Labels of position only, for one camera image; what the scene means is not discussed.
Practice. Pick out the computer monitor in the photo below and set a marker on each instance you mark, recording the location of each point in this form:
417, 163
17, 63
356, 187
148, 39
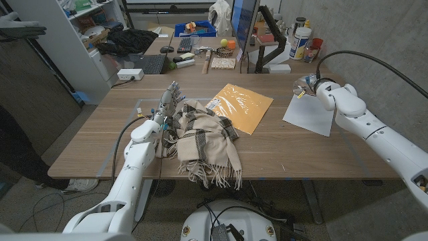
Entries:
244, 20

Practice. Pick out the person gloved hand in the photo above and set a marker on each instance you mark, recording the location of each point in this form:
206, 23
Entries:
19, 30

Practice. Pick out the white rectangular block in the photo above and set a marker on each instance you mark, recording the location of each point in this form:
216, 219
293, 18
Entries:
185, 63

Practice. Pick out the black computer mouse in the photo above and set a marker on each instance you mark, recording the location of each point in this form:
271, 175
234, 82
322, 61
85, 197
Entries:
166, 49

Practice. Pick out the person dark trouser leg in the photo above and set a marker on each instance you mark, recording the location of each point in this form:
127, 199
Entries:
23, 154

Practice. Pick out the white box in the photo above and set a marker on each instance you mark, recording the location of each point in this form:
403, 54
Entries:
280, 69

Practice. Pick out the blue plastic bin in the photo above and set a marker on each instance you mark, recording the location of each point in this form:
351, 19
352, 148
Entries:
209, 33

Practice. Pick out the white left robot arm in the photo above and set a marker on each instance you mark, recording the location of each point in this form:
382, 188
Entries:
128, 177

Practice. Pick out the red cup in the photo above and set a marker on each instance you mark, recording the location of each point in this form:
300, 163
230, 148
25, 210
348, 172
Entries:
317, 43

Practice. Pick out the yellow-green tennis ball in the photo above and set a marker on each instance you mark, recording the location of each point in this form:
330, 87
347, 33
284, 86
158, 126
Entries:
224, 43

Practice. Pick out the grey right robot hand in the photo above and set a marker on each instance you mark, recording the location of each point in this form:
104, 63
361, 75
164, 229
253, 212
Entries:
307, 85

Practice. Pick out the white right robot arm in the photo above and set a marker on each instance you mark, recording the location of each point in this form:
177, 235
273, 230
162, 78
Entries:
384, 140

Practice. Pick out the black laptop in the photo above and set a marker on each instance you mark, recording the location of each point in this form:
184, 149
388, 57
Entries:
150, 64

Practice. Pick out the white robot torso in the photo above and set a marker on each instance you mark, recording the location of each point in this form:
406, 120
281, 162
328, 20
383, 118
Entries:
200, 221

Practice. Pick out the black round fan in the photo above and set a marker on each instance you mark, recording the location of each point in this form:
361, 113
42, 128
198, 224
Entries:
163, 187

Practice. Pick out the woven bamboo mat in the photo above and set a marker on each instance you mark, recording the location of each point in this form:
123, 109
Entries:
223, 63

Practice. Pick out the grey table leg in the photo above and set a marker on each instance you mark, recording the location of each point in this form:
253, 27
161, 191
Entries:
142, 204
312, 202

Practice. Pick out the small green ball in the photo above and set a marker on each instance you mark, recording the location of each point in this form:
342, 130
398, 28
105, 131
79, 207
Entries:
172, 66

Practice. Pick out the white power strip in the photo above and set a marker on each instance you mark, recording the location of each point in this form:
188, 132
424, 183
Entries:
128, 74

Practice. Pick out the beige plaid fringed scarf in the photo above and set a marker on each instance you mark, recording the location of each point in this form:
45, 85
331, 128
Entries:
207, 144

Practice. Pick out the white plastic bag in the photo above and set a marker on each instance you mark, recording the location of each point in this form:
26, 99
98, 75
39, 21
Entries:
220, 16

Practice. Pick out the small black keyboard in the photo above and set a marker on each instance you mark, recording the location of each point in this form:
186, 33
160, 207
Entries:
184, 45

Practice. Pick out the white sneaker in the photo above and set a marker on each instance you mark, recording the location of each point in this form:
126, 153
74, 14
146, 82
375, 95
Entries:
80, 185

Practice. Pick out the yellow padded envelope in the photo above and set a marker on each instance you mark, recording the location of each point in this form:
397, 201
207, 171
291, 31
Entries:
244, 107

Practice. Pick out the dark lid bottle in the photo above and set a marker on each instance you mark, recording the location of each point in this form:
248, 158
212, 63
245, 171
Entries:
299, 22

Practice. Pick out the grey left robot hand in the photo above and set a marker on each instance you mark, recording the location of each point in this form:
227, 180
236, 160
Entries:
166, 102

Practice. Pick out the white wipes canister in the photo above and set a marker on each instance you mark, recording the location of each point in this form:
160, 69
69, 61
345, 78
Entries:
299, 43

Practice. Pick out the clear drinking glass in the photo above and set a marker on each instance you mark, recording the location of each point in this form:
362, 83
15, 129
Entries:
310, 55

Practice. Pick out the white paper sheet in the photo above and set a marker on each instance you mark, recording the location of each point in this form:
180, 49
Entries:
307, 115

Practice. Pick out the white shelf unit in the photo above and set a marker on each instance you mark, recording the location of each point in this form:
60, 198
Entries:
63, 50

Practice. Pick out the blue plastic piece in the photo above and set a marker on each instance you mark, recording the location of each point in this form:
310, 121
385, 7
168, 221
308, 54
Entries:
81, 97

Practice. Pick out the black clothing pile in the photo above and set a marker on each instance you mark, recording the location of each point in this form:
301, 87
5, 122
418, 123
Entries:
130, 41

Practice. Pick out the orange cube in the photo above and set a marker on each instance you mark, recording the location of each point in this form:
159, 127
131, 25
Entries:
231, 45

